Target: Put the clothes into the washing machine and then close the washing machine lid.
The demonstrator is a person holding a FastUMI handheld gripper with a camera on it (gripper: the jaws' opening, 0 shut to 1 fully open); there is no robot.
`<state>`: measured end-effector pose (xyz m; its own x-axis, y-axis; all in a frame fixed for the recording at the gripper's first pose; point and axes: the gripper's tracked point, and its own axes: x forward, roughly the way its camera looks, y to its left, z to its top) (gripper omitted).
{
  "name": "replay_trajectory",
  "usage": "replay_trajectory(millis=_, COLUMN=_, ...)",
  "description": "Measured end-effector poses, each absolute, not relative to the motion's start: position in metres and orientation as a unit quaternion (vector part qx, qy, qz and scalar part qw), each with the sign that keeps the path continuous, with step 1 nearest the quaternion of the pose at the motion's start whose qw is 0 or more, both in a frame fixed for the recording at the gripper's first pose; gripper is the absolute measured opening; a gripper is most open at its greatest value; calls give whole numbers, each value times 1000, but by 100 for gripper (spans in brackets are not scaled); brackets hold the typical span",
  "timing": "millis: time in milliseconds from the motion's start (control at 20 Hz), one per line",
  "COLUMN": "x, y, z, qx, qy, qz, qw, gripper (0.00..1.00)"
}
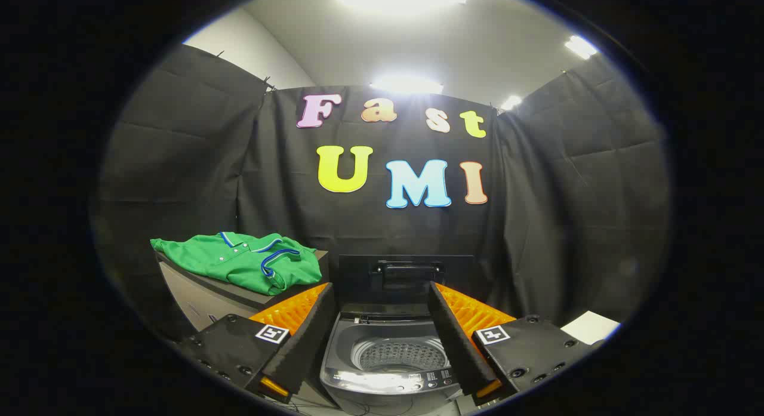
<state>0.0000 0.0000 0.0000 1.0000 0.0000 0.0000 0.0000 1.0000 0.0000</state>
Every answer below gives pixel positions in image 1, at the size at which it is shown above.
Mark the grey washing machine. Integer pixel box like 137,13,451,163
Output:
319,303,478,416

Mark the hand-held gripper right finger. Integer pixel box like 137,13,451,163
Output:
427,281,603,408

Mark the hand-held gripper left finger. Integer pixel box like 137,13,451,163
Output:
179,283,338,404

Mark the green polo shirt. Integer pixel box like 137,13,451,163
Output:
150,232,323,295

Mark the grey cabinet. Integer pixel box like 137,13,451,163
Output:
155,249,330,336

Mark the black backdrop cloth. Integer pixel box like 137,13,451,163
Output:
90,43,672,345

